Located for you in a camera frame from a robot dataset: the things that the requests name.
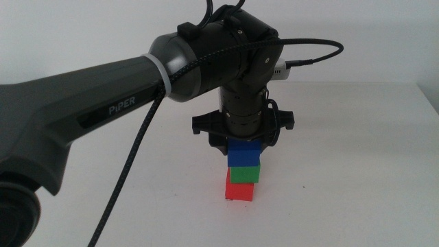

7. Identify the blue cube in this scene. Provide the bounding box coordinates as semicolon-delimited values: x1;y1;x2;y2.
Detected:
226;138;262;168

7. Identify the green cube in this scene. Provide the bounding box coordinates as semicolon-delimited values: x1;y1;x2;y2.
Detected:
229;163;261;184

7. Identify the red cube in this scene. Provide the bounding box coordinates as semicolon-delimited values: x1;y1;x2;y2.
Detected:
224;167;255;202

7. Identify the white zip tie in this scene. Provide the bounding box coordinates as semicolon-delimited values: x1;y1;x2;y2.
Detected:
141;52;172;99

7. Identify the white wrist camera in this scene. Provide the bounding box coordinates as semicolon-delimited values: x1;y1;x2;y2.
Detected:
273;57;292;82

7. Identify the black braided cable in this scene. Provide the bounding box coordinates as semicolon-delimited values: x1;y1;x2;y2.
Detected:
87;37;345;247

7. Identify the thin black cable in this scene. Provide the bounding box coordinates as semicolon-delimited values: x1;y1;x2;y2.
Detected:
197;0;246;28

